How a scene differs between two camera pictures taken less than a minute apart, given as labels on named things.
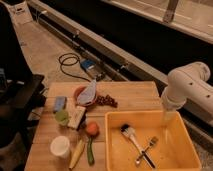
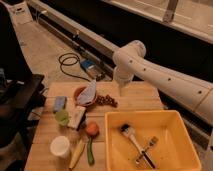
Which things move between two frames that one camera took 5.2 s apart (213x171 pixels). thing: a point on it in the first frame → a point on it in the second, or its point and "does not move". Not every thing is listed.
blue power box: [88, 64] does not move
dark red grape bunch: [107, 100] does not move
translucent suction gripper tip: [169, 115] → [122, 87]
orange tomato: [92, 129] does not move
